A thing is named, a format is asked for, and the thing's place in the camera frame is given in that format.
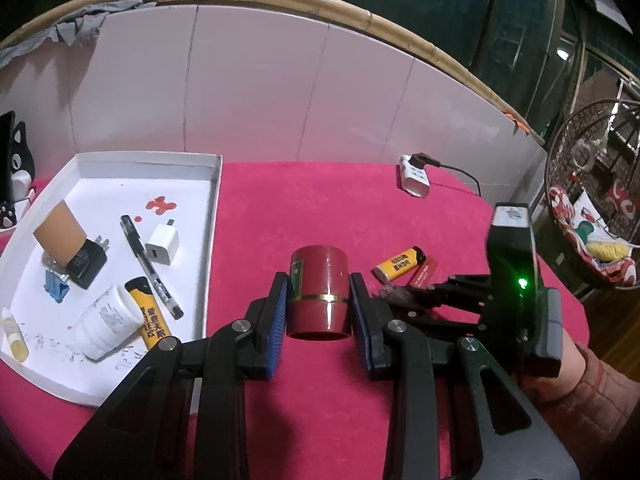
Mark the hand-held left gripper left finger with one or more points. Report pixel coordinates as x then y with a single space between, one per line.
277 322

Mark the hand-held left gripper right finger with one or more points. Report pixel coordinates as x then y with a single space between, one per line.
361 322

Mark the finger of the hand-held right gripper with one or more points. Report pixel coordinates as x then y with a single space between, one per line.
450 319
460 286

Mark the clear crinkled plastic wrapper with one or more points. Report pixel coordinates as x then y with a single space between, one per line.
400 294

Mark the red jar with green label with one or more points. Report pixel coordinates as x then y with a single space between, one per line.
320 280

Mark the yellow tube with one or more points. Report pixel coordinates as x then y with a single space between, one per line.
150 321

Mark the black gel pen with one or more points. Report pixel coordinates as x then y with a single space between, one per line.
150 266

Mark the white pill bottle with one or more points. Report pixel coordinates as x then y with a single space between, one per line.
105 325

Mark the white cardboard tray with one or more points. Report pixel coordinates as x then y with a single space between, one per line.
115 195

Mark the small dropper bottle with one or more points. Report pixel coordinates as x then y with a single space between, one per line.
15 344

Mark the red lighter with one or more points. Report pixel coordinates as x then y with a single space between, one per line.
427 273

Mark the yellow glue stick on cloth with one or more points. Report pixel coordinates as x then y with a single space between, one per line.
397 264

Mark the red and white cushion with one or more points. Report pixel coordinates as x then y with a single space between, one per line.
565 210

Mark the yellow plush cloth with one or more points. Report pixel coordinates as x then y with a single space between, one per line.
607 251

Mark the white power strip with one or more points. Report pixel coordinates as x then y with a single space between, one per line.
415 182

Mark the black plug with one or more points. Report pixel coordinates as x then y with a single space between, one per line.
425 159

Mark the white usb charger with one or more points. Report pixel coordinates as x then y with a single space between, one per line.
162 246

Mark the orange tag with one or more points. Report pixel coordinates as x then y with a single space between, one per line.
520 122

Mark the wicker hanging chair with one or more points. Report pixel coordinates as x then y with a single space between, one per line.
565 130

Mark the black power adapter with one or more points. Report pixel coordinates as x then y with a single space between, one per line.
86 262

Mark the blue binder clip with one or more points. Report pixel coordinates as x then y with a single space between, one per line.
56 287

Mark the black and white cat figure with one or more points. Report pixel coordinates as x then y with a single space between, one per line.
21 160

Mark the grey cloth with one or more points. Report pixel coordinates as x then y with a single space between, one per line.
80 25

